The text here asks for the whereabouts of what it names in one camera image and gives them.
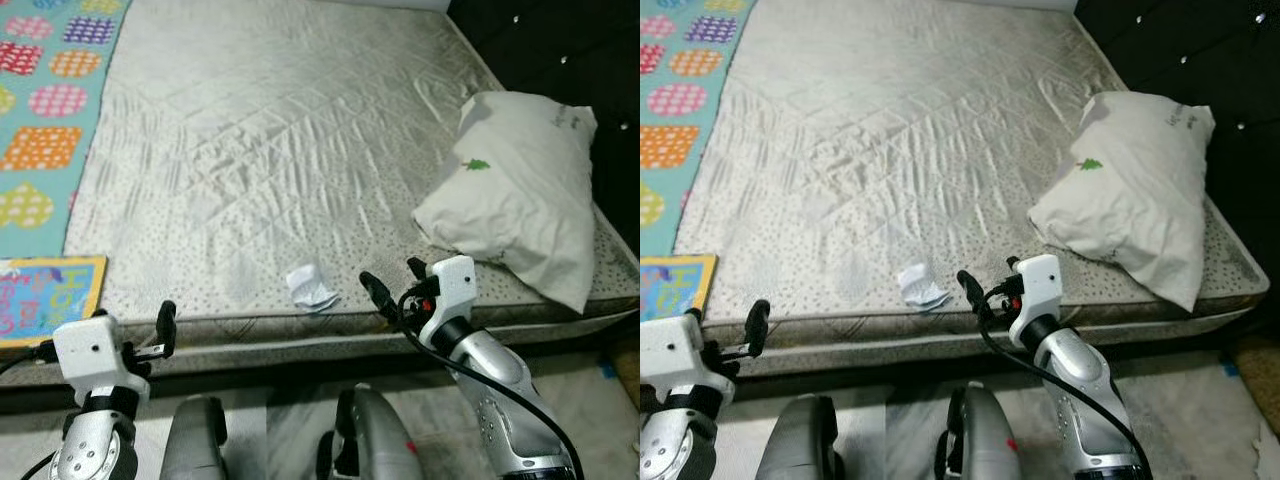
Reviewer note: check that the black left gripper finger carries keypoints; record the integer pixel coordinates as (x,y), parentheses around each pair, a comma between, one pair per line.
(167,328)
(758,328)

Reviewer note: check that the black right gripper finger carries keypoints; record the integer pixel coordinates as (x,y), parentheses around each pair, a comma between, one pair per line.
(380,295)
(418,268)
(1014,265)
(976,295)

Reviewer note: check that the white paper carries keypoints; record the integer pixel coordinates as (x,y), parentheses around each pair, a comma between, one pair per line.
(308,288)
(920,285)

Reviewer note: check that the blue yellow-edged children's book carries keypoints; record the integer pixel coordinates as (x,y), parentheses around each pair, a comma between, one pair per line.
(50,300)
(675,290)

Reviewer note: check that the white tree-print pillow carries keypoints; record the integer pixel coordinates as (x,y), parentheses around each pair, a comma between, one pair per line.
(510,200)
(1130,200)

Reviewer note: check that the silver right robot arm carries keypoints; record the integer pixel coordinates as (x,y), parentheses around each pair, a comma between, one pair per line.
(500,400)
(1085,400)

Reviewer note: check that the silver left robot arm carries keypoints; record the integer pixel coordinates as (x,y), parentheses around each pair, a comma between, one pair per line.
(90,440)
(680,440)

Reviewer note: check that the grey robot left leg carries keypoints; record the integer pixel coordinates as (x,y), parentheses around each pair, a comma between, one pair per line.
(192,440)
(800,440)

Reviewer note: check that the grey robot leg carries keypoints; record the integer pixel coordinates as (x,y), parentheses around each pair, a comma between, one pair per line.
(800,440)
(985,440)
(375,440)
(192,440)

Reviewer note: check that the brown floor mat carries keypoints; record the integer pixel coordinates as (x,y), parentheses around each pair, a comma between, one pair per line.
(1258,370)
(628,370)

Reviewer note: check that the blue floor tape piece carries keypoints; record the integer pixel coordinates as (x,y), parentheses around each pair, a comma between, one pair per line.
(1231,370)
(606,369)

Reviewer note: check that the grey robot right leg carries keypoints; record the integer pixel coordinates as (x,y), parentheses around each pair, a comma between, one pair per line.
(375,440)
(985,440)

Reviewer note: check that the white quilted mattress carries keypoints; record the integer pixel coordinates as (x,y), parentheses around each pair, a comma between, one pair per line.
(300,150)
(900,150)

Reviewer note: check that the black tufted headboard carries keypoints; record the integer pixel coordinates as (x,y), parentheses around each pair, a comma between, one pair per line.
(560,50)
(1200,50)

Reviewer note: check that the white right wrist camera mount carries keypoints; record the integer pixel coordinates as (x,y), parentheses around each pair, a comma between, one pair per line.
(450,295)
(1038,295)

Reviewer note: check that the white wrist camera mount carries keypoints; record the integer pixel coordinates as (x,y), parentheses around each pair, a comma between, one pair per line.
(90,350)
(450,295)
(1038,295)
(675,350)

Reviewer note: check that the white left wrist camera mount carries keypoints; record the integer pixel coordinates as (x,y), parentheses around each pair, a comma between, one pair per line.
(90,350)
(675,350)

